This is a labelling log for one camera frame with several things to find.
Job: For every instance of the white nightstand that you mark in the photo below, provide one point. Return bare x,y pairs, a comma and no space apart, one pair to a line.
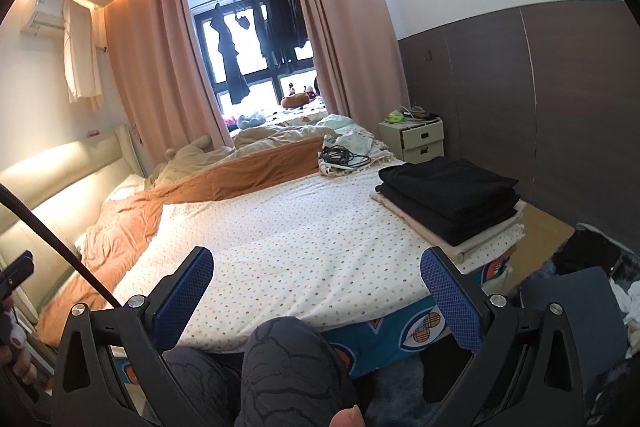
415,139

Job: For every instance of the person's legs in grey trousers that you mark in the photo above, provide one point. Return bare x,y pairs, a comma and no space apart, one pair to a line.
295,367

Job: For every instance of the white air conditioner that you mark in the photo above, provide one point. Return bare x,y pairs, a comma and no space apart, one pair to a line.
45,12

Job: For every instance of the blue plush toy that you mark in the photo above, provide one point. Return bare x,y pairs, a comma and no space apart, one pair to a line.
250,121

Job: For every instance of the white pillow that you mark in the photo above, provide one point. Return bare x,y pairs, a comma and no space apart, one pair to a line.
125,187

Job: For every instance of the dark grey fabric item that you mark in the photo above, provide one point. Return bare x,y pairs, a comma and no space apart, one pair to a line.
585,307

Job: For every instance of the person's right hand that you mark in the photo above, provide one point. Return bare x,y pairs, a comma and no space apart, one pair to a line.
349,418

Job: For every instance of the dark clothes pile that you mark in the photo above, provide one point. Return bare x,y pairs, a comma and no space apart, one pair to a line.
585,252

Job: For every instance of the orange blanket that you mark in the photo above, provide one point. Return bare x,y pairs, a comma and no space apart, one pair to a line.
125,232

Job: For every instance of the beige duvet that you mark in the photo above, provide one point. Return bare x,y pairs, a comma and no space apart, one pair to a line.
280,137

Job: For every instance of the brown cardboard sheet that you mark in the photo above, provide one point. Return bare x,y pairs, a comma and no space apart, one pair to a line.
545,232

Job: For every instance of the long black hanging garment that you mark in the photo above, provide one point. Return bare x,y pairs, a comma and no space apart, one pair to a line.
230,57

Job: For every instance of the cream padded headboard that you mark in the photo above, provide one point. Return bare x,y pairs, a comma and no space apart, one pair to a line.
65,177

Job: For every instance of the crumpled white cloth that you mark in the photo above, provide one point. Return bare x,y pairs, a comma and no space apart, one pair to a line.
627,312

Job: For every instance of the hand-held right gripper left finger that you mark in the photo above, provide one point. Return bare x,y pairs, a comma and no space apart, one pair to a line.
187,292

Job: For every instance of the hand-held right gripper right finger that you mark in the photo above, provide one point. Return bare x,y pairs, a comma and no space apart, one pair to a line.
447,297

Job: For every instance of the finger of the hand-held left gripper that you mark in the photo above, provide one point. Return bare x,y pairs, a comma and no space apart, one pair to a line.
17,272

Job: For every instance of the narrow pink curtain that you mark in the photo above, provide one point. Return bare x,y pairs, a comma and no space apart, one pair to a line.
350,32

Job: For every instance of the white floral bedsheet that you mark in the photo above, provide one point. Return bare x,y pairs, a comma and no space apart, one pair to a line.
300,247

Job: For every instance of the black framed window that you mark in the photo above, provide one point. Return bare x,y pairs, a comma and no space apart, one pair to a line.
260,82

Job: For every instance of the person's left leg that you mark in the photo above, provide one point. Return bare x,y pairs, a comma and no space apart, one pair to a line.
200,382

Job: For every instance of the white hanging cloth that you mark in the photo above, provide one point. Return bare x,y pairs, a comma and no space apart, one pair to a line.
82,57

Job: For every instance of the person's left hand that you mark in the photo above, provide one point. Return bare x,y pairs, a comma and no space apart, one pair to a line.
20,367

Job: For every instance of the brown plush toy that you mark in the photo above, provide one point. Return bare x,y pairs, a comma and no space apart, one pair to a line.
295,101

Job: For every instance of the grey shaggy rug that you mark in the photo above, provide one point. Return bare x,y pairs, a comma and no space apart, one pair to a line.
400,392

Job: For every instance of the dark hanging clothes cluster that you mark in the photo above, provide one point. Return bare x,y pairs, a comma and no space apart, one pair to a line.
285,22

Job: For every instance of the cream tote bag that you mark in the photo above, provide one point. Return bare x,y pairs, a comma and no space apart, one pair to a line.
360,142

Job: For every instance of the green item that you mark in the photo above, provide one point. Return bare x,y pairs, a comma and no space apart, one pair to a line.
395,117

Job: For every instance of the wide pink curtain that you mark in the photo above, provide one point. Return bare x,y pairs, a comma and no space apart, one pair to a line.
160,57

